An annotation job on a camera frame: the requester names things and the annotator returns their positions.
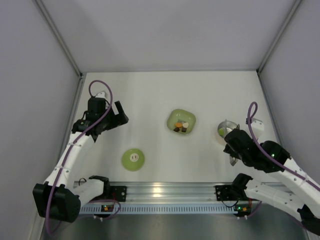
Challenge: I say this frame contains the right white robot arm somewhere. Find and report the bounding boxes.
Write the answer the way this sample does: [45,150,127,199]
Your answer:
[224,129,320,235]

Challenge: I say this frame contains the metal tongs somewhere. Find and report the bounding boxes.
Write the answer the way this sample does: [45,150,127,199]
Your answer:
[222,120,240,166]

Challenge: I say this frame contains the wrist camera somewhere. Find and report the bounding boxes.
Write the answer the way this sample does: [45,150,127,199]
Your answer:
[246,118,265,140]
[95,91,108,99]

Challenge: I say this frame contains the steel bowl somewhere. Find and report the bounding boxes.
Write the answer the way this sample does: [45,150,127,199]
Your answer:
[215,119,240,146]

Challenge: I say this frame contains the green macaron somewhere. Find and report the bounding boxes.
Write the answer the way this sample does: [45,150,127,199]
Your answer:
[218,128,225,137]

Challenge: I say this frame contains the orange macaron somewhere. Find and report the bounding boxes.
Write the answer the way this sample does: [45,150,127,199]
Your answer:
[175,122,183,128]

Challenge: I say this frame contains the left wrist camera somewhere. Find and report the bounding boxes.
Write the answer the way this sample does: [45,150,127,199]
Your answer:
[95,91,108,99]

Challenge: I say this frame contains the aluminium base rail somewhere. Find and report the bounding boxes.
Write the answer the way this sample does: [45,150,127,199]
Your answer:
[71,181,310,203]

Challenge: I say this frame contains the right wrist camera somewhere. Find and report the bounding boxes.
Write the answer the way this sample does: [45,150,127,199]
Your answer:
[246,118,265,140]

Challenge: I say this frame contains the green round lid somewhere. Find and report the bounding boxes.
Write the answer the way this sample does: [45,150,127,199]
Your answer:
[121,148,145,172]

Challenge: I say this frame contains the slotted cable duct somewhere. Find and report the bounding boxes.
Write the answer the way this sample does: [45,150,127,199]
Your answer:
[79,203,237,215]

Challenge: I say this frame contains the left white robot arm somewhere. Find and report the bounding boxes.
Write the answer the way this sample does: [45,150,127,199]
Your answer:
[32,96,129,223]

